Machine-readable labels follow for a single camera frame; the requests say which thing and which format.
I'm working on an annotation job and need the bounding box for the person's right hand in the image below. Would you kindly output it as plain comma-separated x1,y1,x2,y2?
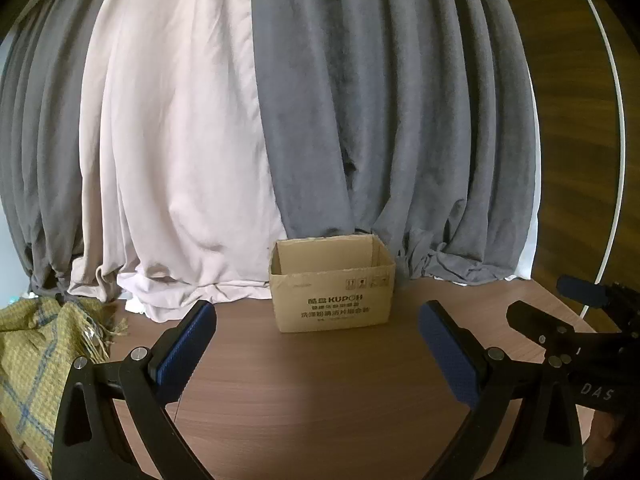
584,411,622,469

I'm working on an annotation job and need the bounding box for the yellow plaid blanket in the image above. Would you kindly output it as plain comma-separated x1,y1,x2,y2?
1,297,127,472

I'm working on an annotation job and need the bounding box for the brown cardboard box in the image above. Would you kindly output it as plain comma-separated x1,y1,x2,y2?
269,234,396,334

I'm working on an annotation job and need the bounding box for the white curtain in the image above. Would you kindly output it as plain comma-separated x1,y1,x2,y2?
70,0,285,322

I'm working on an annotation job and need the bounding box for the grey curtain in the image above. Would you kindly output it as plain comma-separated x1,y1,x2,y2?
1,0,538,296

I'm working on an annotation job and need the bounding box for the white cable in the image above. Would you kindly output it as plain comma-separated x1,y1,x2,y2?
562,0,628,320

